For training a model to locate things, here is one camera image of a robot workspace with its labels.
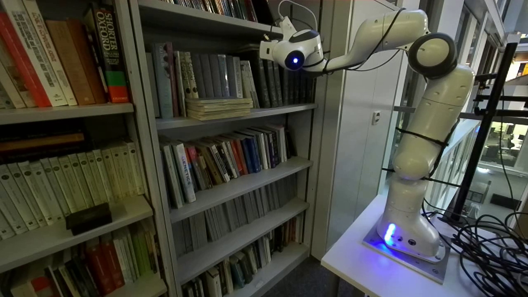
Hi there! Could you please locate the white book series row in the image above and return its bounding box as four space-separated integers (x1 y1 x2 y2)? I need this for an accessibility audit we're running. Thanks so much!
0 142 144 241

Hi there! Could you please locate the white robot table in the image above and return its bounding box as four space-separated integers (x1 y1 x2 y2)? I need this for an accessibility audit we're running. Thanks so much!
319 192 528 297

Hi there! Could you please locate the grey bookshelf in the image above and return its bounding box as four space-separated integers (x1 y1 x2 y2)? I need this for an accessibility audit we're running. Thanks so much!
0 0 172 297
128 0 314 297

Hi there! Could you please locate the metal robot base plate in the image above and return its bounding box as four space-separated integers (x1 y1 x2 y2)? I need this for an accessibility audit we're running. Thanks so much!
362 223 450 284

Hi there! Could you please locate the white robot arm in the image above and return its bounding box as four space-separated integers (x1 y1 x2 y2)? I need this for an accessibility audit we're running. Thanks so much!
258 9 473 263

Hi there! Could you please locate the grey Machine Intelligence books row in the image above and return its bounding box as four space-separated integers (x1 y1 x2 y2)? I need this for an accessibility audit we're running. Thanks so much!
187 53 257 99

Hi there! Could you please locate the stack of cream paper books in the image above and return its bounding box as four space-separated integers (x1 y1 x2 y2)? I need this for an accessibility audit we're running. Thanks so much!
186 99 252 121

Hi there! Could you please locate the red hardcover book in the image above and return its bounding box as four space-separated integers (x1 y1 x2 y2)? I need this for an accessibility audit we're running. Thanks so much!
0 12 50 108

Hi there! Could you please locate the grey right bookshelf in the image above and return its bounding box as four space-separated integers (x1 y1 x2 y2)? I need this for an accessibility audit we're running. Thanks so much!
128 0 314 297

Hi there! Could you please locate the brown hardcover book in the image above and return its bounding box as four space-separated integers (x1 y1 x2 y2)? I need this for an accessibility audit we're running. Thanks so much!
45 20 105 106

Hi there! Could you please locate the black metal stand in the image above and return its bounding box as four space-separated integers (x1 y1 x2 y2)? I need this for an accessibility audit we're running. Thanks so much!
445 42 517 223

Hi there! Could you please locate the dark encyclopedia books row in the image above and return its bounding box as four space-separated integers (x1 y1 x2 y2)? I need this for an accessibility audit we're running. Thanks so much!
250 55 316 108

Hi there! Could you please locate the grey left bookshelf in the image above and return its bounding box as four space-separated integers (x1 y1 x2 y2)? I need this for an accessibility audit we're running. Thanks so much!
0 0 172 297

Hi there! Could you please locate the black cable bundle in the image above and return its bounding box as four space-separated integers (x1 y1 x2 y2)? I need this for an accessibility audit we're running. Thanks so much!
422 197 528 297

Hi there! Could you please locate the black box on shelf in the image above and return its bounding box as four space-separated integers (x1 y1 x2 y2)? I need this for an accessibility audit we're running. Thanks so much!
65 203 111 235

